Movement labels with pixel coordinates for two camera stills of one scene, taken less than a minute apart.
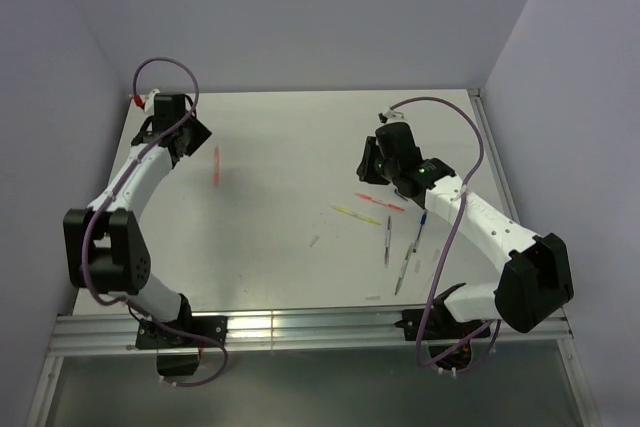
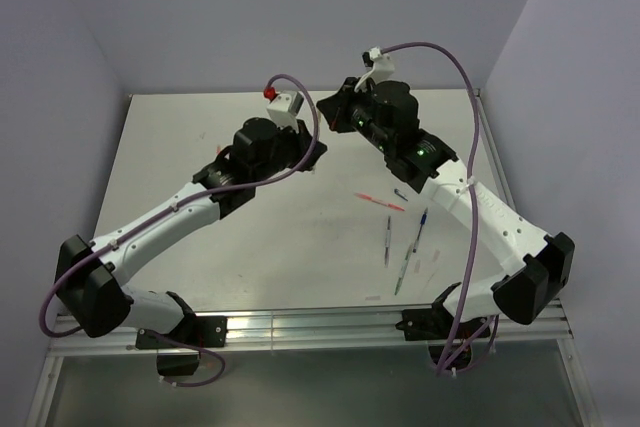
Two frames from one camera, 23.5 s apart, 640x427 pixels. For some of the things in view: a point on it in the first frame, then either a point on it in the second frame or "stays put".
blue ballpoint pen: x=423 y=220 stays put
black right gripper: x=365 y=169 to x=336 y=108
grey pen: x=387 y=243 stays put
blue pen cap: x=401 y=196 stays put
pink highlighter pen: x=370 y=198 stays put
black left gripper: x=201 y=134 to x=302 y=142
